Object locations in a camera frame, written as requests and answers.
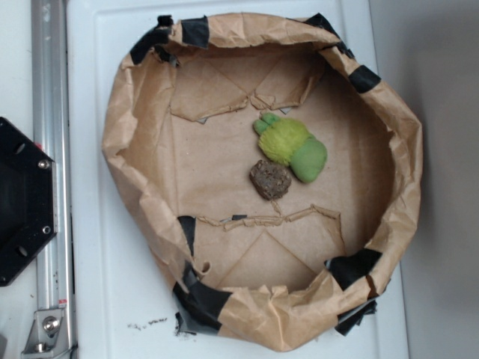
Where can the green plush toy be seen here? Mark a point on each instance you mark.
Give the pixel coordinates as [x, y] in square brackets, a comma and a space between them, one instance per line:
[288, 142]

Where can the metal corner bracket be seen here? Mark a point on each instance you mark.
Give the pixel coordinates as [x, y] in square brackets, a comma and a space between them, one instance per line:
[48, 335]

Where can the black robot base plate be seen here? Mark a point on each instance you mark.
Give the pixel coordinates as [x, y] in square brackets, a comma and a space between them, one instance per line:
[27, 201]

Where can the aluminium rail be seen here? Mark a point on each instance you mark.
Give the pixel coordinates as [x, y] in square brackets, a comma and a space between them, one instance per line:
[55, 272]

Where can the brown paper bag bin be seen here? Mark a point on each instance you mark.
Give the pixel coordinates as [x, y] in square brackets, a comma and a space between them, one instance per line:
[180, 143]

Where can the white tray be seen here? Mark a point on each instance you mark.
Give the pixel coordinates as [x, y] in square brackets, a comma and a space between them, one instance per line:
[124, 308]

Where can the brown rock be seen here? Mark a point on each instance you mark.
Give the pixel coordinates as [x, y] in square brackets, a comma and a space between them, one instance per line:
[271, 180]

